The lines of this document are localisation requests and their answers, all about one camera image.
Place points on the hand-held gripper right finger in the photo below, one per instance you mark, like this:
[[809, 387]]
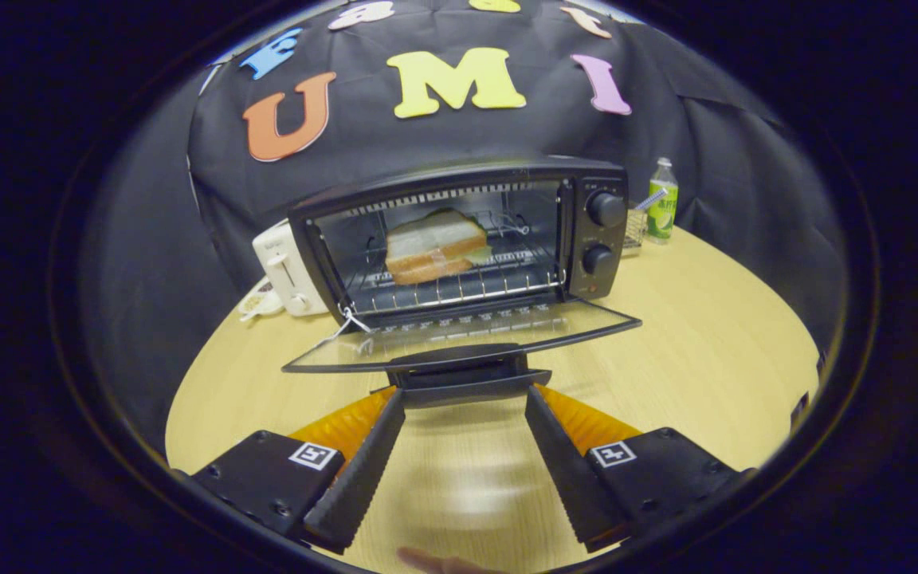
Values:
[[566, 470]]

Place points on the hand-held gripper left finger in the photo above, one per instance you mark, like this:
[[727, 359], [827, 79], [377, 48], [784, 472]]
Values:
[[363, 470]]

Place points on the toast sandwich with lettuce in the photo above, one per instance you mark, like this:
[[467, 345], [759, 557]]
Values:
[[435, 243]]

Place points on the black toaster oven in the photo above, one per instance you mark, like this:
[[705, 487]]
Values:
[[459, 171]]

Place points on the white pop-up toaster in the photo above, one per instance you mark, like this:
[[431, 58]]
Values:
[[284, 271]]

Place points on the small white plate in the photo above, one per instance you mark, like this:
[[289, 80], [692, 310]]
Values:
[[256, 304]]

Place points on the green label drink bottle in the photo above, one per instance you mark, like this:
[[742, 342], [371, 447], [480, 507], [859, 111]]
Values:
[[662, 211]]

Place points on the striped straw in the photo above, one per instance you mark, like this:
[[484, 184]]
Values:
[[652, 199]]

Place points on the black backdrop cloth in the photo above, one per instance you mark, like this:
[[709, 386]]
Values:
[[459, 135]]

